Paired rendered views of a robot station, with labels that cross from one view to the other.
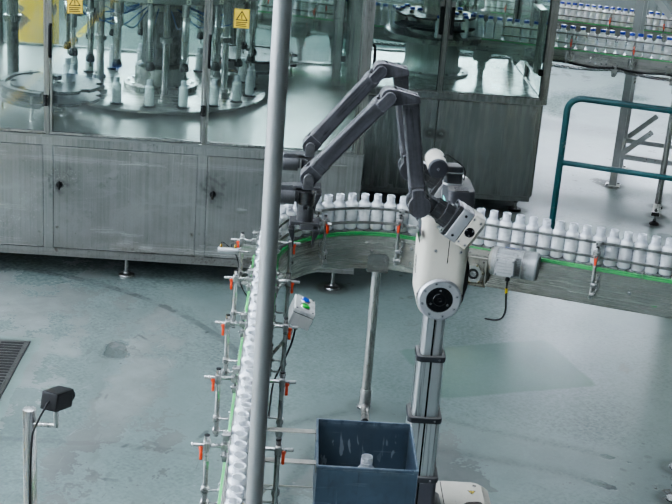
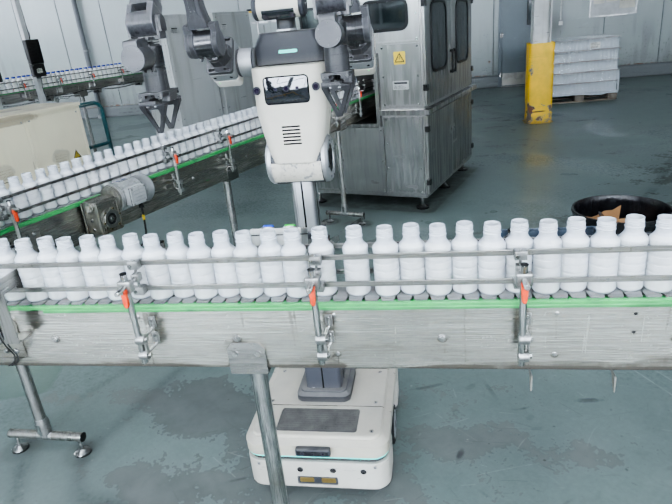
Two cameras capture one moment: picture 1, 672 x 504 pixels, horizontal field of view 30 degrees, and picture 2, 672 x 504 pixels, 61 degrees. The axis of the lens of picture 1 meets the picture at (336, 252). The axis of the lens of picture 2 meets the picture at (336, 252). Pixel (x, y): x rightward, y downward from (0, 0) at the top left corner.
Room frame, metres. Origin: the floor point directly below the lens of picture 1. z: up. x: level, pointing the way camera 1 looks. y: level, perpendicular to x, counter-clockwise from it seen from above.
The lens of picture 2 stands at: (3.79, 1.46, 1.60)
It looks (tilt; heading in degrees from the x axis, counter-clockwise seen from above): 22 degrees down; 283
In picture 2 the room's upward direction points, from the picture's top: 6 degrees counter-clockwise
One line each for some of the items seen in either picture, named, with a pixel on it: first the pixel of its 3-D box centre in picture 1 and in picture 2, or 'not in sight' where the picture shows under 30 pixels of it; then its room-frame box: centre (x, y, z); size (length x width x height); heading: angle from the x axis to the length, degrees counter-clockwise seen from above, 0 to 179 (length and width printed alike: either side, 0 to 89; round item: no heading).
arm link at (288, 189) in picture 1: (295, 187); (331, 18); (4.06, 0.15, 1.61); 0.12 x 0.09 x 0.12; 93
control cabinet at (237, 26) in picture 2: not in sight; (228, 85); (6.87, -6.22, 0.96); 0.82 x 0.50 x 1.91; 74
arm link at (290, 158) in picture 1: (298, 155); (141, 43); (4.51, 0.17, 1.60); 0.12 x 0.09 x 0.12; 93
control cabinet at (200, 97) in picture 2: not in sight; (184, 94); (7.12, -5.36, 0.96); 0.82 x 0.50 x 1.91; 74
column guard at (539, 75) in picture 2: not in sight; (538, 82); (2.62, -7.40, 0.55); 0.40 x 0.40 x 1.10; 2
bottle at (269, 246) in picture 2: not in sight; (272, 262); (4.23, 0.26, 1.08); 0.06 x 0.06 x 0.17
